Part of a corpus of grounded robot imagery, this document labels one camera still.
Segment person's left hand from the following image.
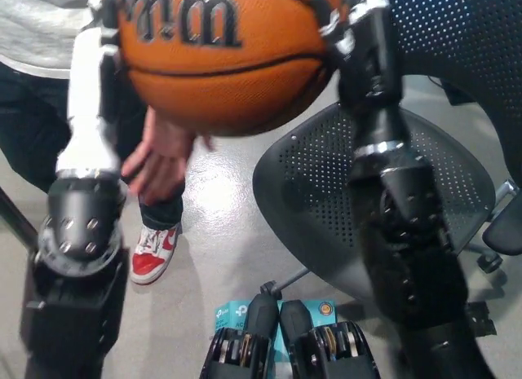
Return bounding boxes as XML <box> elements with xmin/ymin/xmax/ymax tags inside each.
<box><xmin>121</xmin><ymin>108</ymin><xmax>216</xmax><ymax>205</ymax></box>

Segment robot left leg black block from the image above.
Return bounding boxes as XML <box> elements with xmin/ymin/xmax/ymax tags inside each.
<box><xmin>199</xmin><ymin>293</ymin><xmax>281</xmax><ymax>379</ymax></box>

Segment black slanted pole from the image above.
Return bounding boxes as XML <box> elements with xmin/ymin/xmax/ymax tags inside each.
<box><xmin>0</xmin><ymin>187</ymin><xmax>40</xmax><ymax>249</ymax></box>

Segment person's left red white sneaker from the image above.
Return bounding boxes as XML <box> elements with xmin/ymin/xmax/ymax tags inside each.
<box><xmin>130</xmin><ymin>222</ymin><xmax>183</xmax><ymax>285</ymax></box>

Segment black perforated office chair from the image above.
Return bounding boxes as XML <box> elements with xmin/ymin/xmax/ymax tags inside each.
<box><xmin>252</xmin><ymin>0</ymin><xmax>522</xmax><ymax>315</ymax></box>

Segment person in grey shirt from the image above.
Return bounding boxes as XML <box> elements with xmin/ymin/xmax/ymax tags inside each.
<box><xmin>0</xmin><ymin>0</ymin><xmax>184</xmax><ymax>230</ymax></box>

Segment orange Wilson basketball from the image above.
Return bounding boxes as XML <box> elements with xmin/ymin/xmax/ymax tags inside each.
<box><xmin>116</xmin><ymin>0</ymin><xmax>347</xmax><ymax>138</ymax></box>

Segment teal cardboard box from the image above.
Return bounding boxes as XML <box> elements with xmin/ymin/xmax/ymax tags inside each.
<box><xmin>215</xmin><ymin>299</ymin><xmax>338</xmax><ymax>368</ymax></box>

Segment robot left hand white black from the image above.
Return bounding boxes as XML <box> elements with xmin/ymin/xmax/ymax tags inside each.
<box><xmin>67</xmin><ymin>0</ymin><xmax>123</xmax><ymax>130</ymax></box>

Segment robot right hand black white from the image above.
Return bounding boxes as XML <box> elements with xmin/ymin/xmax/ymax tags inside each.
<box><xmin>317</xmin><ymin>0</ymin><xmax>405</xmax><ymax>111</ymax></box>

